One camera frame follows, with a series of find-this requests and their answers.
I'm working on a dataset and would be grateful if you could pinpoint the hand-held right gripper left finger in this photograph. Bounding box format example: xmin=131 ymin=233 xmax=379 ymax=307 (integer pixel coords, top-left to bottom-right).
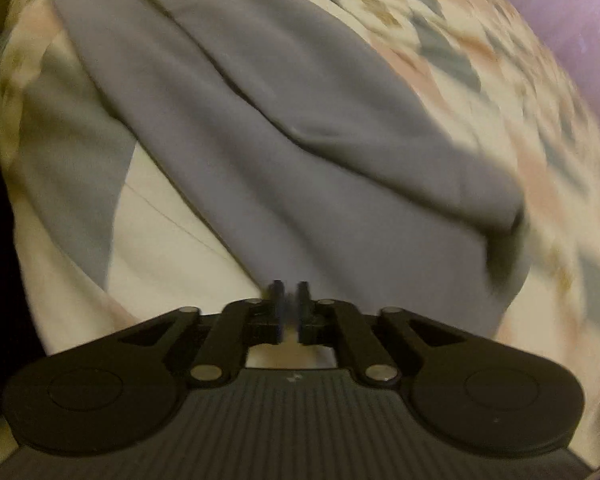
xmin=117 ymin=280 xmax=287 ymax=387

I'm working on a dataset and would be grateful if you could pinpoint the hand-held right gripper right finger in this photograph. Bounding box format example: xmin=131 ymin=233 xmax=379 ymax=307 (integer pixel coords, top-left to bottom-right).
xmin=298 ymin=281 xmax=469 ymax=387

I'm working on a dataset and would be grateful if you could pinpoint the pink curtain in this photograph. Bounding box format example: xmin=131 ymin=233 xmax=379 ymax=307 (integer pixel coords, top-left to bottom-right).
xmin=455 ymin=0 xmax=600 ymax=111

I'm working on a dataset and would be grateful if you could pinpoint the grey garment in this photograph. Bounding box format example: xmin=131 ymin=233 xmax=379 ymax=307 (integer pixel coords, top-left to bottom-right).
xmin=47 ymin=0 xmax=532 ymax=347

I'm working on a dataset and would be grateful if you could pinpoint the checked bear print quilt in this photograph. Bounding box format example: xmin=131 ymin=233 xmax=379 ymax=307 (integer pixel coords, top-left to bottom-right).
xmin=0 ymin=0 xmax=600 ymax=467

